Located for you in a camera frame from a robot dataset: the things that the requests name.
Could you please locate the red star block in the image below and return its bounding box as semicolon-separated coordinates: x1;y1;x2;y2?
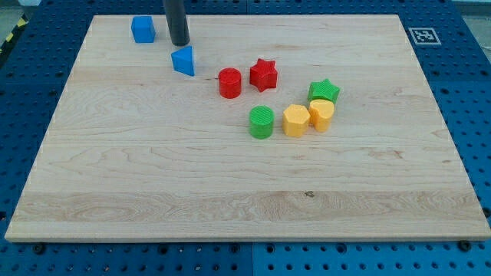
249;58;278;92

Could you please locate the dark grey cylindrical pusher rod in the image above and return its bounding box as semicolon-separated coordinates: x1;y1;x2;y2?
163;0;190;46

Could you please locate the green cylinder block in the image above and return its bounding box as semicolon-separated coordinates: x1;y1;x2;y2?
249;106;275;139

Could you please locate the green star block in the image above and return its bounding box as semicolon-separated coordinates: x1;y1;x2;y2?
308;79;341;104

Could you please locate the blue cube block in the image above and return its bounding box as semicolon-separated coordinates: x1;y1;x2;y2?
131;15;156;44

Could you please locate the yellow hexagon block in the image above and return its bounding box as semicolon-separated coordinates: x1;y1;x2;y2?
282;104;311;137

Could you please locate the red cylinder block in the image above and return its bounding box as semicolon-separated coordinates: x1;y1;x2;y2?
219;67;242;99

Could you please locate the white fiducial marker tag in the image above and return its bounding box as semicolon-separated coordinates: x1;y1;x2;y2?
409;27;441;45

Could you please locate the yellow heart block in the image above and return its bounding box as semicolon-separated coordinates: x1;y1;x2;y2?
308;99;335;133

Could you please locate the blue triangle block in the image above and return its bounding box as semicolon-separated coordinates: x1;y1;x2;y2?
171;46;195;77

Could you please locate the black yellow hazard tape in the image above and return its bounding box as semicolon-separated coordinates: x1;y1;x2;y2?
1;14;29;56

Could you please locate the light wooden board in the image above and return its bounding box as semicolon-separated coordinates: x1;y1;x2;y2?
5;15;490;243

